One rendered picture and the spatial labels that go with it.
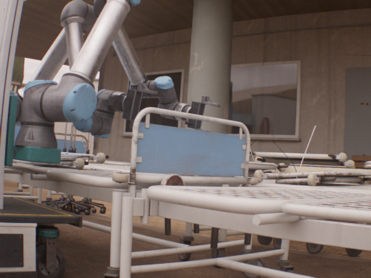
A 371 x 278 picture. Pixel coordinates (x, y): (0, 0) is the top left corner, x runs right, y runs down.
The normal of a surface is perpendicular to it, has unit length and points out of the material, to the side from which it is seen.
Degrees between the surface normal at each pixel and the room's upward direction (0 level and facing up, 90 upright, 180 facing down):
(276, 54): 90
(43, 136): 70
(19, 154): 90
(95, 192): 90
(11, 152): 90
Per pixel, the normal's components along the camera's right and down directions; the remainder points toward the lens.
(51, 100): -0.47, -0.13
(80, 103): 0.85, 0.11
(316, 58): -0.66, -0.08
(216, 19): 0.13, -0.04
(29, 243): 0.70, 0.01
